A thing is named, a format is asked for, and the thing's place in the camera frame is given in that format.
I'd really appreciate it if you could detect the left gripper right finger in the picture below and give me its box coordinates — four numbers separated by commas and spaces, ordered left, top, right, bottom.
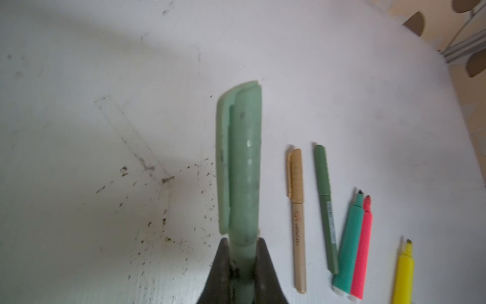
253, 238, 288, 304

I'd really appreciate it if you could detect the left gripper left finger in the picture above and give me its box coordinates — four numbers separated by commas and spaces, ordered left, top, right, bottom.
197, 238, 232, 304

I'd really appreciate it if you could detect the yellow highlighter marker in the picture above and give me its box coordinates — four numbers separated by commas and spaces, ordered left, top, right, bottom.
392, 239, 415, 304

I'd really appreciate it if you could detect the dark green pen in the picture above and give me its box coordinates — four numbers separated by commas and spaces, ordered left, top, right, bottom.
314, 144, 339, 275

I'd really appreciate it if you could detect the green highlighter marker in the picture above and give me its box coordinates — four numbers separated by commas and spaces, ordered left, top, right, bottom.
333, 190, 365, 297

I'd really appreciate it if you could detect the pink highlighter marker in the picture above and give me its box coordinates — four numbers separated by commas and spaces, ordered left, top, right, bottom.
349, 195, 373, 303

